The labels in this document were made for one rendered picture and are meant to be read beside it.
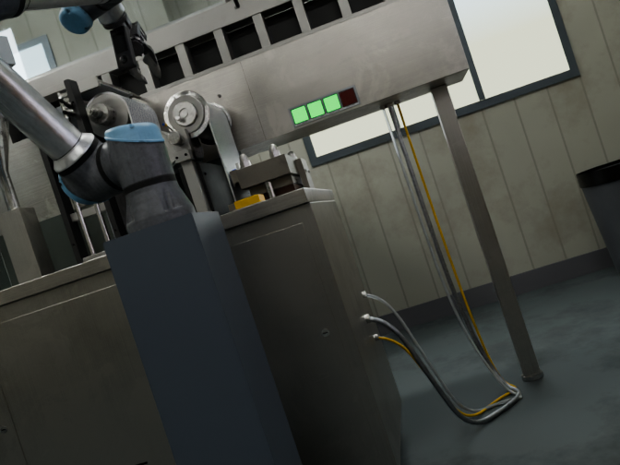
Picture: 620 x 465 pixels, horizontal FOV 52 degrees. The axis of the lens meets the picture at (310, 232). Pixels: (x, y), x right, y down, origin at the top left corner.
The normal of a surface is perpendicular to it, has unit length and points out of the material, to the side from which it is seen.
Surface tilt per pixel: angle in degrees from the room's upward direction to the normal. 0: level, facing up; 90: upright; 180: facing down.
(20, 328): 90
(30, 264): 90
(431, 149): 90
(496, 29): 90
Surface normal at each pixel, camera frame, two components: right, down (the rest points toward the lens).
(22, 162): -0.15, 0.06
